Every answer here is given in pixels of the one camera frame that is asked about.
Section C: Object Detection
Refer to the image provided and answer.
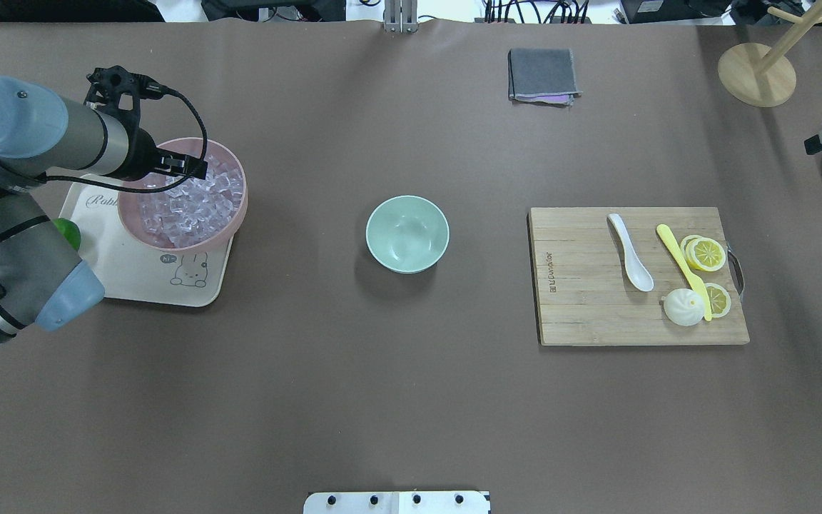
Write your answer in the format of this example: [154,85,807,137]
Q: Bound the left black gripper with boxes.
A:
[123,128,208,180]

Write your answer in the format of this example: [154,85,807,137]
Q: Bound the white ceramic spoon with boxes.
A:
[607,213,654,292]

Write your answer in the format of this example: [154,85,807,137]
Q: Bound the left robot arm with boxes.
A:
[0,66,208,345]

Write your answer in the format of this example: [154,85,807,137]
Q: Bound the clear ice cubes pile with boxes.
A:
[131,152,247,248]

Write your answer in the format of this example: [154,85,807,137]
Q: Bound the pink bowl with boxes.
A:
[118,141,248,253]

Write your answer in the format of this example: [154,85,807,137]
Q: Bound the mint green bowl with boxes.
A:
[365,195,450,274]

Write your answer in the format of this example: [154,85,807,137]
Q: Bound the wooden mug tree stand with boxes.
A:
[717,1,822,108]

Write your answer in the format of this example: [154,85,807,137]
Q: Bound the beige rabbit tray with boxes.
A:
[59,184,233,307]

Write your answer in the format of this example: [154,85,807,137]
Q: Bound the green lime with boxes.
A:
[51,217,82,251]

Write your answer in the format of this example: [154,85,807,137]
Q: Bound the stacked lemon slices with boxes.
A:
[681,234,727,272]

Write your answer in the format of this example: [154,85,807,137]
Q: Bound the single lemon slice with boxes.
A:
[704,283,733,319]

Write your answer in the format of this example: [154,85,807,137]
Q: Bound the yellow plastic knife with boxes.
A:
[656,224,712,322]

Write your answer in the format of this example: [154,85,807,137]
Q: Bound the grey folded cloth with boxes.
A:
[507,48,583,106]

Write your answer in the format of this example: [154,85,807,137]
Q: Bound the bamboo cutting board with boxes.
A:
[528,207,750,347]

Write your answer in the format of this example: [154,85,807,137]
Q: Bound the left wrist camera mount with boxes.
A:
[84,65,168,133]

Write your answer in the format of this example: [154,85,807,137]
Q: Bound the black camera cable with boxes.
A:
[0,84,210,301]

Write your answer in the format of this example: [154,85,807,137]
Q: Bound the aluminium frame post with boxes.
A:
[382,0,420,34]

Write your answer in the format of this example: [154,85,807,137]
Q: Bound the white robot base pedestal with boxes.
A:
[303,490,492,513]

